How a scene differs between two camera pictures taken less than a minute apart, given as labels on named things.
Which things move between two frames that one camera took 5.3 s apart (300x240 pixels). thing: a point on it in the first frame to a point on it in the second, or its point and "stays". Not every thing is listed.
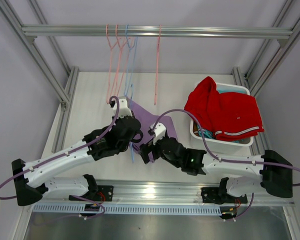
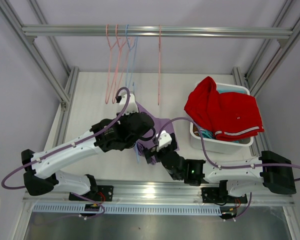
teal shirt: x=208 y=134 stays
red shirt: x=232 y=116 stays
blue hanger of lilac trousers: x=131 y=143 to x=137 y=153
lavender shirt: x=148 y=122 stays
